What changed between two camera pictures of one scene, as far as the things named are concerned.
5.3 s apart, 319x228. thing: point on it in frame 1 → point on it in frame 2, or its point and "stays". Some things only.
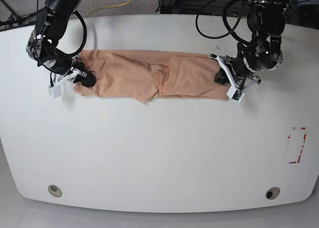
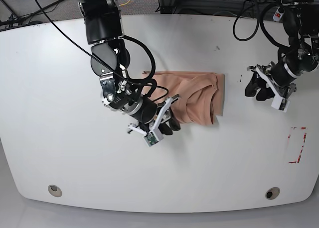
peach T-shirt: [142, 75] → [201, 95]
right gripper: [262, 54] → [280, 76]
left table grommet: [55, 190] stays
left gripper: [63, 68] → [119, 95]
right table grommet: [272, 193] stays
